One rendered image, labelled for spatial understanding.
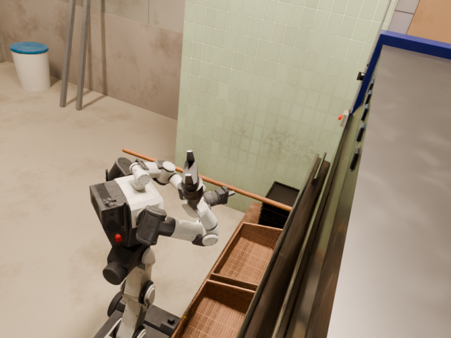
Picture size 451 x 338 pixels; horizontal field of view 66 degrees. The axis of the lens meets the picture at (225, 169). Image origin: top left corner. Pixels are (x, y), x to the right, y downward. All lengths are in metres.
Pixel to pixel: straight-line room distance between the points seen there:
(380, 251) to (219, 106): 2.89
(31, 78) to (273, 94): 4.30
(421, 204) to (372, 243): 0.17
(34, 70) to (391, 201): 6.00
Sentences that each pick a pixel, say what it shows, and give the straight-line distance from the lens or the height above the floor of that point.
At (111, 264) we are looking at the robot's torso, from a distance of 1.89.
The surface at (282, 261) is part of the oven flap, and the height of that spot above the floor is 1.41.
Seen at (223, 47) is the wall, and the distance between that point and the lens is 3.18.
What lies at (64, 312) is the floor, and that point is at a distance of 3.02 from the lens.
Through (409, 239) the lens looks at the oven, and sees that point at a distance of 0.61.
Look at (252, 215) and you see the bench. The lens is 2.91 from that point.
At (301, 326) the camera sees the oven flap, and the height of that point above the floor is 1.79.
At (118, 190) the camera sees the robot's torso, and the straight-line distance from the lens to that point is 1.71.
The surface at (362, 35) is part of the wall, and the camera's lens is 2.90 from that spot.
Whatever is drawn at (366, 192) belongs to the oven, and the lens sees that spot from 0.67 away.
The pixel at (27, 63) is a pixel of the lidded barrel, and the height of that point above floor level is 0.46.
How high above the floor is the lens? 2.44
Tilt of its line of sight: 33 degrees down
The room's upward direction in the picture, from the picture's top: 9 degrees clockwise
